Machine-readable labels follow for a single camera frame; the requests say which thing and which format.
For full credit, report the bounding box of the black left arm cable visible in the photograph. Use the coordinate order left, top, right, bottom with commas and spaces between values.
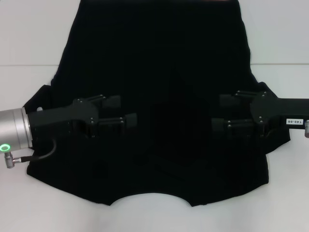
3, 137, 58, 170

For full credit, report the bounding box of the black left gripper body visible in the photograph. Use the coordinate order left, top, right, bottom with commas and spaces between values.
27, 98, 99, 148

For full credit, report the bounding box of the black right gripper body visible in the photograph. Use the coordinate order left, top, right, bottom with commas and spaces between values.
250, 91, 309, 136

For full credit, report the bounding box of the black shirt with FREE print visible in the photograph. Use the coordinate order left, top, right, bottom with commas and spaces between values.
21, 0, 292, 208

